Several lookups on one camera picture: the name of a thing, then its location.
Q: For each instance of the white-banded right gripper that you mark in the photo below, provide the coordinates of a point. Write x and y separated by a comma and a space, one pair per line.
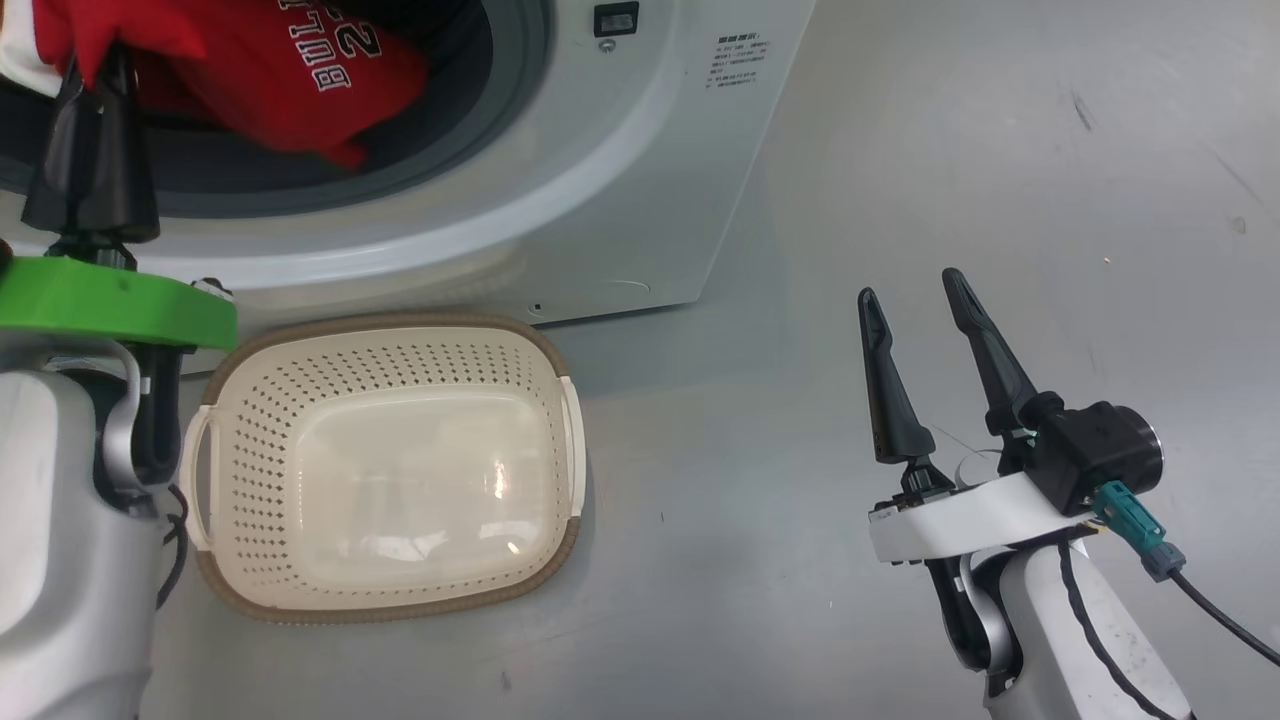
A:
970, 515

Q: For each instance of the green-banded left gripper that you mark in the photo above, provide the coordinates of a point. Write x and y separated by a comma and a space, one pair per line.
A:
110, 300

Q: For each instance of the red basketball jersey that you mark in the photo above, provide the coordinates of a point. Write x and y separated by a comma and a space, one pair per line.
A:
270, 90

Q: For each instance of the white front-load washing machine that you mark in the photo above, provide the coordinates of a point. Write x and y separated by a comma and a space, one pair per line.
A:
620, 200

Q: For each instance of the grey rubber door seal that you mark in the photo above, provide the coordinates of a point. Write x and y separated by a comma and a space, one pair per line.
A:
480, 110

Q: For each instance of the cream perforated laundry basket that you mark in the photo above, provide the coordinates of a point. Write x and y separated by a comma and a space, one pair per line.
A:
400, 480

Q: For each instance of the black door lock slot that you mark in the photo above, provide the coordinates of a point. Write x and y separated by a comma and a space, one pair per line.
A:
616, 19

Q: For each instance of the printed text notice label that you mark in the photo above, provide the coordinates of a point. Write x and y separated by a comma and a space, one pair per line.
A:
737, 62

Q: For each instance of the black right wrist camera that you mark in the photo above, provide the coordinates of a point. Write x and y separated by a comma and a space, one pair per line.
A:
1090, 450

